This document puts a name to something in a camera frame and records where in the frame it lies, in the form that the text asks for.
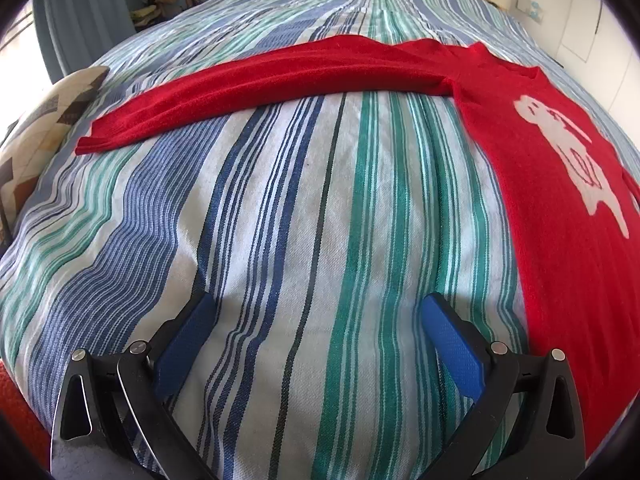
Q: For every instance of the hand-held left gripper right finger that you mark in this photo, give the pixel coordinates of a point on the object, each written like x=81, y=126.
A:
x=452, y=350

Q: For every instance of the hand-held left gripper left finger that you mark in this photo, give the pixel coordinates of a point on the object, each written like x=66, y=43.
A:
x=182, y=345

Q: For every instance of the red sweater with white figure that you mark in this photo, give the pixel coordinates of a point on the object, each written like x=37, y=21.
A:
x=550, y=260

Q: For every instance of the orange cloth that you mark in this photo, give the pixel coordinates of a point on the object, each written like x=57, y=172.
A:
x=20, y=410

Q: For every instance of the striped bedspread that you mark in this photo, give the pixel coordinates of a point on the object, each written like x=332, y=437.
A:
x=300, y=210

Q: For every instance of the zigzag patterned pillow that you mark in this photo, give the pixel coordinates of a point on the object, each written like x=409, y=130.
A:
x=40, y=125

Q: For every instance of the grey-blue curtain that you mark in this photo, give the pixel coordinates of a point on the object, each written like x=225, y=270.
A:
x=80, y=20

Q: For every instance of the wall socket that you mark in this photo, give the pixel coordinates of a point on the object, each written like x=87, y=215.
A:
x=532, y=10

